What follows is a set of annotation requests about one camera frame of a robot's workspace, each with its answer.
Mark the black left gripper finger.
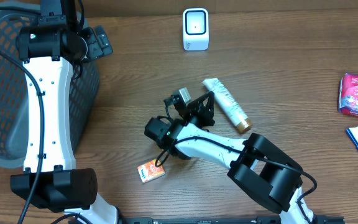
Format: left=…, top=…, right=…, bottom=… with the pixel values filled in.
left=80, top=27, right=104, bottom=61
left=94, top=26, right=113, bottom=56

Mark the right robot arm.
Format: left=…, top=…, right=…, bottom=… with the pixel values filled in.
left=144, top=90, right=318, bottom=223

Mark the white barcode scanner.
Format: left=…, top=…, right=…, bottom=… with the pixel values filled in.
left=182, top=7, right=209, bottom=51

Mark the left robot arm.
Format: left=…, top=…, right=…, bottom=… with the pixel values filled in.
left=11, top=1, right=122, bottom=223

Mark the small orange box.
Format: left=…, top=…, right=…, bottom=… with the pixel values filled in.
left=137, top=159, right=165, bottom=183

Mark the grey plastic shopping basket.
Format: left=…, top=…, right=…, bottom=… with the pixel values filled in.
left=0, top=2, right=99, bottom=169

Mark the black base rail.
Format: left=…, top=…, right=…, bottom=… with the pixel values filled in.
left=122, top=216, right=345, bottom=224

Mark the white bamboo print tube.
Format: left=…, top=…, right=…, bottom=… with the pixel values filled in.
left=203, top=78, right=253, bottom=134

